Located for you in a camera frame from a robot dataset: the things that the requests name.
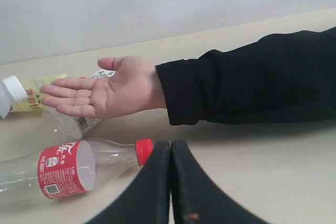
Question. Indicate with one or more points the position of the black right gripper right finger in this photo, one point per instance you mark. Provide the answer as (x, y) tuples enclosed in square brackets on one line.
[(196, 198)]

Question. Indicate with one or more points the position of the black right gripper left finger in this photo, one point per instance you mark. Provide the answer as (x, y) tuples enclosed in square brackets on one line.
[(147, 199)]

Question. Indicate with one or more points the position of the clear cola bottle red label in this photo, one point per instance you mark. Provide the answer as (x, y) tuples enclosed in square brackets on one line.
[(69, 169)]

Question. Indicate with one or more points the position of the white patterned label clear bottle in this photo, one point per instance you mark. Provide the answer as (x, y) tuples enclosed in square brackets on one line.
[(69, 127)]

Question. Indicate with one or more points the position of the yellow juice bottle red cap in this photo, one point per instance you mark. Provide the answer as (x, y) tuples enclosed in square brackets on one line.
[(34, 95)]

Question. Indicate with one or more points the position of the person's open bare hand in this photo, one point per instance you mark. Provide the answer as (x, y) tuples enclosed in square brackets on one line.
[(134, 87)]

